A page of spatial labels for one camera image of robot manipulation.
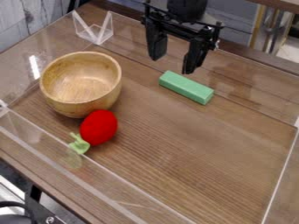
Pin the clear acrylic corner bracket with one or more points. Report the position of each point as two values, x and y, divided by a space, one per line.
93 33

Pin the gold metal chair frame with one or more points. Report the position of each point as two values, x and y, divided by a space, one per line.
271 27

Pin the black table leg bracket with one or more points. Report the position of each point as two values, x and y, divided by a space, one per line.
41 214

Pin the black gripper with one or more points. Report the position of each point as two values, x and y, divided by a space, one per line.
184 20

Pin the red plush fruit green stem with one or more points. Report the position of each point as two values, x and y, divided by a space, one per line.
96 130

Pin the light wooden bowl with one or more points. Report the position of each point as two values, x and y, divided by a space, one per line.
81 82

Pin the green rectangular block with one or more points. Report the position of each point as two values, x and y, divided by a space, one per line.
185 87

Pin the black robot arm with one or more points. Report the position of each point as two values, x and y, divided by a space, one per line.
182 19

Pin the clear acrylic front barrier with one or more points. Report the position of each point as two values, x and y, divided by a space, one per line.
82 185

